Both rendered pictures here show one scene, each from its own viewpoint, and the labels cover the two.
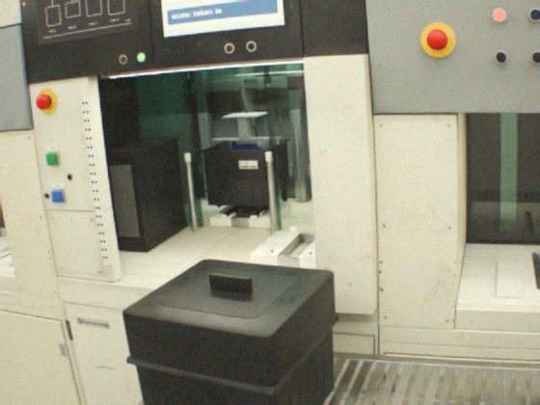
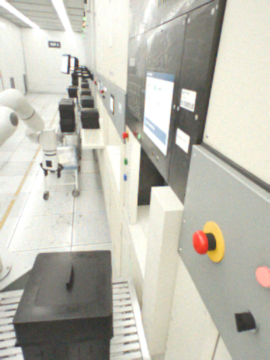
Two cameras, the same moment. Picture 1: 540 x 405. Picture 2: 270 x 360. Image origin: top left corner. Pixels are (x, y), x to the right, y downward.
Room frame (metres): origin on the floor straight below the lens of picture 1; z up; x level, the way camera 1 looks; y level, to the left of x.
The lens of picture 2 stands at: (0.82, -0.55, 1.70)
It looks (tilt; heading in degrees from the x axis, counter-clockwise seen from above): 24 degrees down; 56
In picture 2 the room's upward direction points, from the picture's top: 3 degrees clockwise
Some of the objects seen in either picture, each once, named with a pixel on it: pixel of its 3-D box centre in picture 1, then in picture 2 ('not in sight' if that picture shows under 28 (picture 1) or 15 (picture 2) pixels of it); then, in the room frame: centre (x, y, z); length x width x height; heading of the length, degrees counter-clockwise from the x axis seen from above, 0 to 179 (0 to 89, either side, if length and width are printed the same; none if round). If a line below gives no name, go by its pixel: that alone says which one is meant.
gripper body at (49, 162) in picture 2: not in sight; (50, 159); (1.18, 0.96, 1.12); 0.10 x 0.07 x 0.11; 134
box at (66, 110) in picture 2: not in sight; (66, 110); (2.29, 4.06, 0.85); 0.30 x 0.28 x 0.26; 68
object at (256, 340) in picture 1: (232, 309); (70, 287); (1.00, 0.08, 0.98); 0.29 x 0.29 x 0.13; 63
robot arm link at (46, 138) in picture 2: not in sight; (48, 138); (1.18, 0.97, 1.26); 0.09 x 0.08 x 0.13; 134
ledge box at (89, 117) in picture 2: not in sight; (90, 118); (2.27, 2.90, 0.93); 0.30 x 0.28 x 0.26; 66
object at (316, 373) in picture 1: (239, 371); (72, 313); (1.00, 0.08, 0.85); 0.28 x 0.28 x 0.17; 63
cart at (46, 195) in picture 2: not in sight; (63, 169); (1.78, 2.79, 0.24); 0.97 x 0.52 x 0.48; 71
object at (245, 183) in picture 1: (247, 162); not in sight; (1.97, 0.06, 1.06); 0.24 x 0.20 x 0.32; 69
